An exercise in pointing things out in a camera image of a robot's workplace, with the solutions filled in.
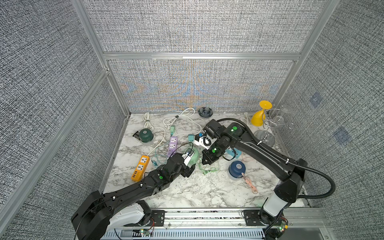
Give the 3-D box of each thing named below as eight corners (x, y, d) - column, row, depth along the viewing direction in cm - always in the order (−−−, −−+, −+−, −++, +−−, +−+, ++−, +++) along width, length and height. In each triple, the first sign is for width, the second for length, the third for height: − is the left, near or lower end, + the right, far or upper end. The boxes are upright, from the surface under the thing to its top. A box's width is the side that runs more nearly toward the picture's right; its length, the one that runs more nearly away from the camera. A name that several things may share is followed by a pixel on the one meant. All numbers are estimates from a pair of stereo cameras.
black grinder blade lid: (198, 117, 116) (198, 115, 114) (198, 109, 122) (198, 107, 120) (212, 117, 116) (213, 115, 114) (211, 109, 122) (212, 107, 120)
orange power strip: (131, 180, 87) (130, 179, 85) (142, 156, 97) (140, 154, 95) (141, 182, 87) (140, 180, 85) (150, 157, 97) (149, 155, 94)
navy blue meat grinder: (228, 181, 87) (232, 174, 78) (226, 168, 92) (230, 160, 83) (242, 181, 87) (247, 174, 78) (239, 168, 92) (244, 160, 83)
